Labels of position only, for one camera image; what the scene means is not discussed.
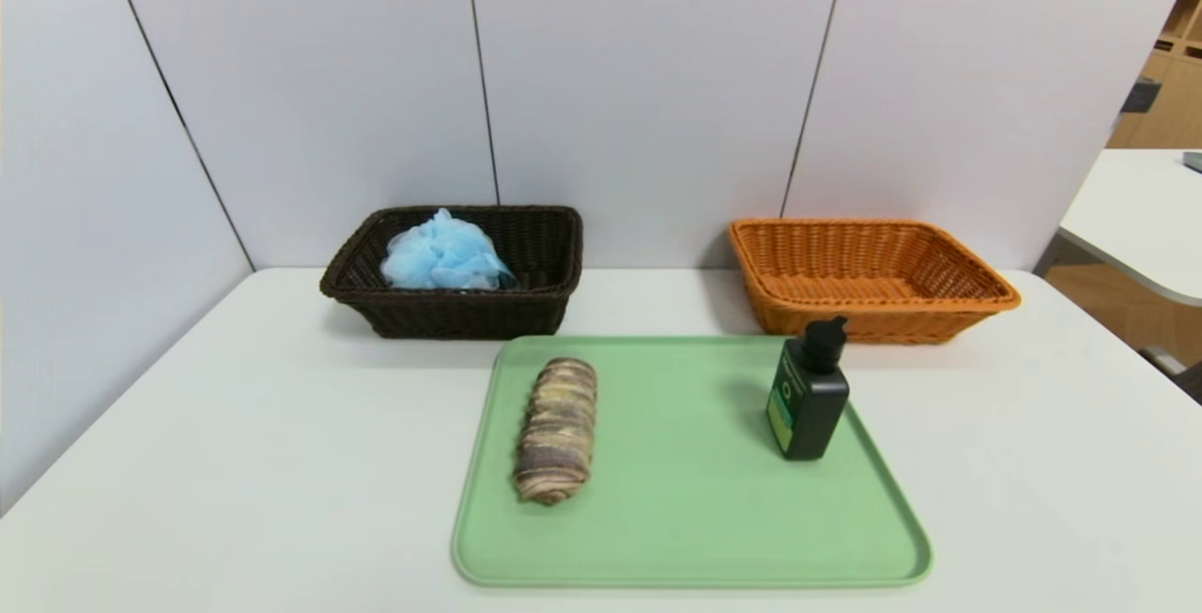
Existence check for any wooden cabinet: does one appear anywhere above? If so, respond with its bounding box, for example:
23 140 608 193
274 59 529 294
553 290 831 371
1108 0 1202 149

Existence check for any orange wicker basket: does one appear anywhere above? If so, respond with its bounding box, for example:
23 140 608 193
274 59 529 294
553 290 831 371
729 217 1023 345

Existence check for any light green plastic tray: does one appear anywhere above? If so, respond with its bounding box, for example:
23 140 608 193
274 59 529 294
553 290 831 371
450 335 934 590

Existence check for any dark green pump bottle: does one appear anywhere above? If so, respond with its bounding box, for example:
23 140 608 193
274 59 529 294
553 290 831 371
765 316 851 462

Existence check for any light blue mesh bath sponge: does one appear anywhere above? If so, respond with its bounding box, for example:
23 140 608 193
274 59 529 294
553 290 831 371
380 208 517 292

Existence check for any striped brown bread roll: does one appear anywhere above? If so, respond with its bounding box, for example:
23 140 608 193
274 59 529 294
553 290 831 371
512 358 599 507

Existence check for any white side table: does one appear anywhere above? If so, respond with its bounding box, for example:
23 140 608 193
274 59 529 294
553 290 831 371
1059 147 1202 306

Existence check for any dark brown wicker basket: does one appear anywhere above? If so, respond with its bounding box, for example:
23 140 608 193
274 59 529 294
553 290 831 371
319 205 584 341

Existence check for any small grey box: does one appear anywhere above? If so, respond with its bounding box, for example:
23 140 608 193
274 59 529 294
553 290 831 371
1122 76 1165 115

